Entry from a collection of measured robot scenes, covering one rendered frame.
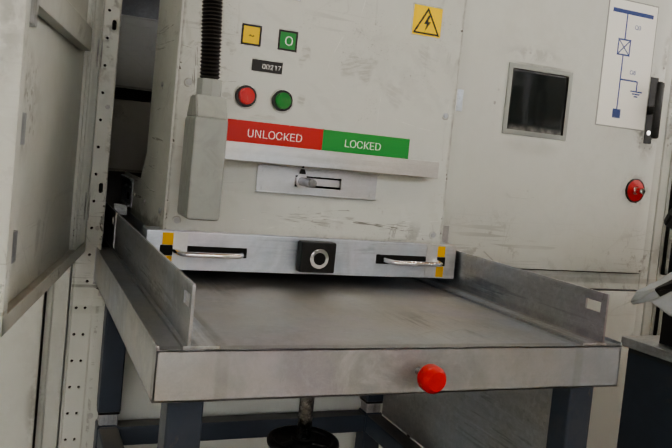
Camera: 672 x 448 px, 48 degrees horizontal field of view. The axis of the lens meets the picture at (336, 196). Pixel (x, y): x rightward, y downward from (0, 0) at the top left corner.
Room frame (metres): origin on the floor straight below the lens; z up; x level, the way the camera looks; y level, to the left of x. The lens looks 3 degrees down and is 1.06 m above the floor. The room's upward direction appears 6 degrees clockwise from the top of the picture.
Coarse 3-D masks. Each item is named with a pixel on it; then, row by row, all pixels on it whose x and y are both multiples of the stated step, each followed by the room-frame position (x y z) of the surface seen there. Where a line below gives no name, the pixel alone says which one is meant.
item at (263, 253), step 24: (192, 240) 1.14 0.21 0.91; (216, 240) 1.15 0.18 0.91; (240, 240) 1.17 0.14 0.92; (264, 240) 1.18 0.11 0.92; (288, 240) 1.20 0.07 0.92; (312, 240) 1.21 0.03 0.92; (336, 240) 1.23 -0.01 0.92; (360, 240) 1.25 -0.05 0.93; (192, 264) 1.14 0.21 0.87; (216, 264) 1.15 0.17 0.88; (240, 264) 1.17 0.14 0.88; (264, 264) 1.18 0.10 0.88; (288, 264) 1.20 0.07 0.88; (336, 264) 1.23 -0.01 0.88; (360, 264) 1.25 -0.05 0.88; (384, 264) 1.27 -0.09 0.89
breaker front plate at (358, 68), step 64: (192, 0) 1.14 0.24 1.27; (256, 0) 1.17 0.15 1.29; (320, 0) 1.22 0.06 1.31; (384, 0) 1.26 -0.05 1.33; (448, 0) 1.31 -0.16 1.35; (192, 64) 1.14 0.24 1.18; (320, 64) 1.22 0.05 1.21; (384, 64) 1.26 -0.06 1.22; (448, 64) 1.31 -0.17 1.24; (320, 128) 1.22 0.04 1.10; (384, 128) 1.27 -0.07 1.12; (448, 128) 1.32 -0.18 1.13; (256, 192) 1.19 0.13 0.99; (320, 192) 1.23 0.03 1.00; (384, 192) 1.27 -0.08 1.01
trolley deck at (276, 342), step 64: (128, 320) 0.94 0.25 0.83; (256, 320) 0.93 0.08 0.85; (320, 320) 0.97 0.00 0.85; (384, 320) 1.01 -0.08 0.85; (448, 320) 1.05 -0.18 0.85; (512, 320) 1.10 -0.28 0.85; (192, 384) 0.77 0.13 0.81; (256, 384) 0.80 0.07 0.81; (320, 384) 0.83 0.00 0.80; (384, 384) 0.86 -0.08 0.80; (448, 384) 0.89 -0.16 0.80; (512, 384) 0.93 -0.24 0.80; (576, 384) 0.97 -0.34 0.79
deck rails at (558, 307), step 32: (128, 224) 1.24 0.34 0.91; (128, 256) 1.21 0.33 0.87; (160, 256) 0.95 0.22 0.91; (160, 288) 0.93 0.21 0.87; (192, 288) 0.77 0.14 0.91; (448, 288) 1.31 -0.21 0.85; (480, 288) 1.25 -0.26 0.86; (512, 288) 1.17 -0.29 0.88; (544, 288) 1.10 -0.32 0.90; (576, 288) 1.04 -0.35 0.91; (192, 320) 0.77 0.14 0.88; (544, 320) 1.09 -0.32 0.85; (576, 320) 1.03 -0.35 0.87
